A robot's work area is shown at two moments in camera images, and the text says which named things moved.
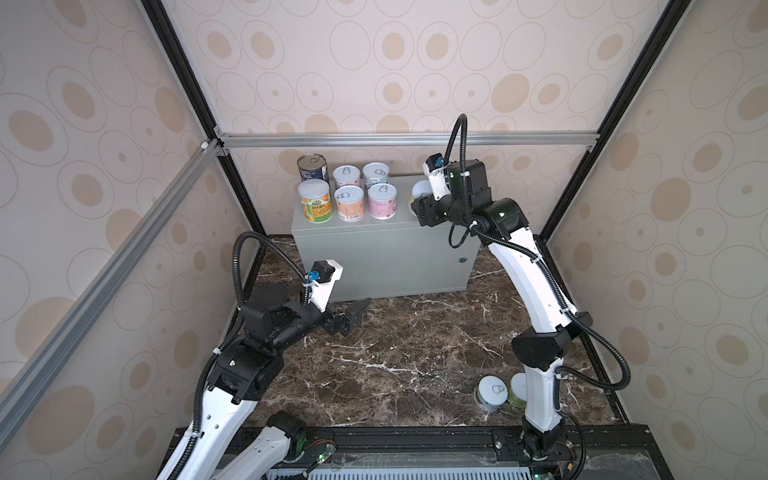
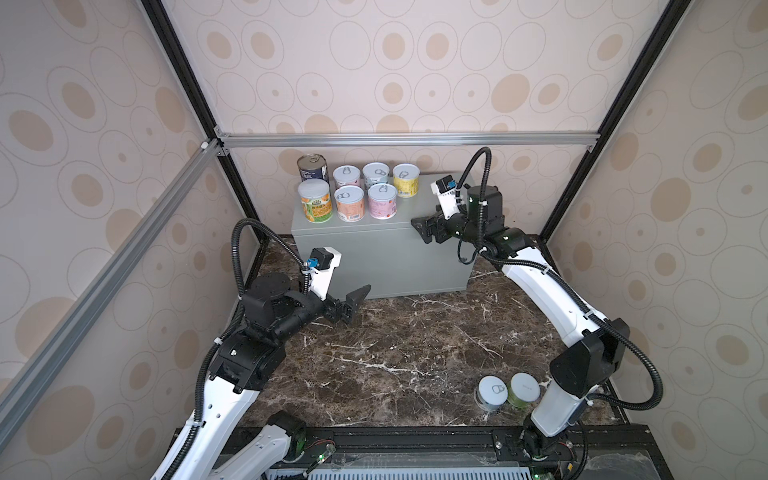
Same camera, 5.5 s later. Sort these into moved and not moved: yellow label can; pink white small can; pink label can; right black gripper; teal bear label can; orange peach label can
Moved: yellow label can; right black gripper
Not moved: pink white small can; orange peach label can; pink label can; teal bear label can
